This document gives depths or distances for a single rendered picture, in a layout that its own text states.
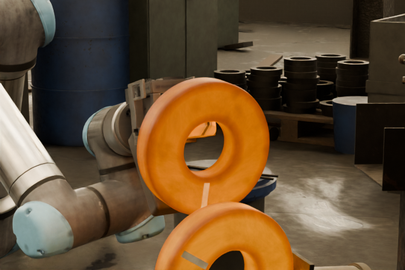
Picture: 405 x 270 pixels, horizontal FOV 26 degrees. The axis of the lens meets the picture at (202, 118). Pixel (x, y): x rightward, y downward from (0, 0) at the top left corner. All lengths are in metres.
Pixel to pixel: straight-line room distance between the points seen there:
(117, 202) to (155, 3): 3.59
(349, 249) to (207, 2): 2.38
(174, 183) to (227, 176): 0.07
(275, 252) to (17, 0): 0.66
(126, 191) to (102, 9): 3.46
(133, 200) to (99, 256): 1.87
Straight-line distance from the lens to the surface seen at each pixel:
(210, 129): 0.99
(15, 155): 1.21
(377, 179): 1.74
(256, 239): 0.93
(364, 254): 3.13
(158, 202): 1.09
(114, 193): 1.21
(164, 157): 0.96
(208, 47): 5.20
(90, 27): 4.64
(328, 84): 5.11
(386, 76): 3.81
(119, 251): 3.12
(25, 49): 1.44
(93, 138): 1.25
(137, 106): 1.09
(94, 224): 1.19
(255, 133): 1.00
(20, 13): 1.41
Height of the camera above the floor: 1.04
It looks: 11 degrees down
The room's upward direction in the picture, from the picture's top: straight up
